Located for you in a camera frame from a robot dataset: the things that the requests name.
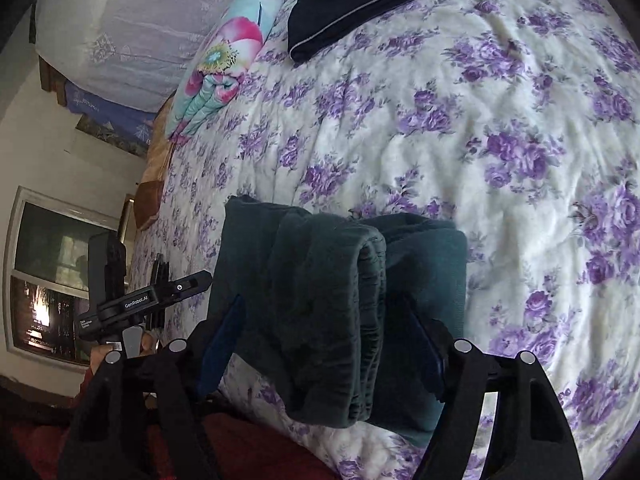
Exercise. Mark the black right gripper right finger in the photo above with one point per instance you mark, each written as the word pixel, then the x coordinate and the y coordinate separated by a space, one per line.
pixel 530 437

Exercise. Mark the white framed window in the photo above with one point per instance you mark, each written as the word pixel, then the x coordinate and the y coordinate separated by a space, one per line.
pixel 45 277

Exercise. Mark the purple floral bedsheet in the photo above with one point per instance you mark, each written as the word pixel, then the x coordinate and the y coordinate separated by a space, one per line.
pixel 516 119

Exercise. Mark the brown pillow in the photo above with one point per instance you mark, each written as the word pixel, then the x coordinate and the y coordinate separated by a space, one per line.
pixel 150 189

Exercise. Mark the wooden bed frame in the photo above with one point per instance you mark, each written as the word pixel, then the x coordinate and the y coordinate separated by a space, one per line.
pixel 51 80

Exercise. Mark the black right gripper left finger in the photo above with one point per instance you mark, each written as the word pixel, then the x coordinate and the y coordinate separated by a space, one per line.
pixel 109 439

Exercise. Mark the dark green fleece pants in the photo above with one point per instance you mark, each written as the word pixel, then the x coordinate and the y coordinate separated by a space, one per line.
pixel 350 320

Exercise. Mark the colourful floral folded quilt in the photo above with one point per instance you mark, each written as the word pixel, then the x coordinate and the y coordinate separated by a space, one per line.
pixel 215 74

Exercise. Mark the white lace pillow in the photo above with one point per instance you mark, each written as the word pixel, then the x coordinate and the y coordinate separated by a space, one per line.
pixel 129 52

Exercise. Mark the blue patterned cloth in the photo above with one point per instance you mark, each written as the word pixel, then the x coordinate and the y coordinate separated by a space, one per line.
pixel 123 127

